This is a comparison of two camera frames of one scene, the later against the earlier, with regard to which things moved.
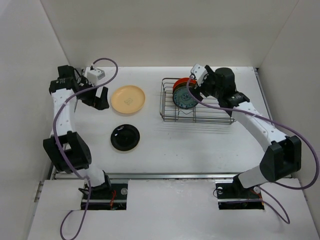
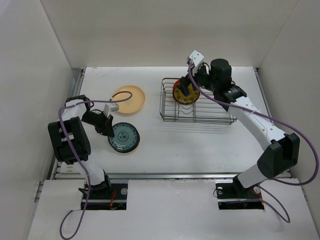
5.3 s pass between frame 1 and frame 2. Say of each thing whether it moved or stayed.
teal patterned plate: moved
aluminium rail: stayed
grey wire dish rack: stayed
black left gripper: moved
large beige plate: stayed
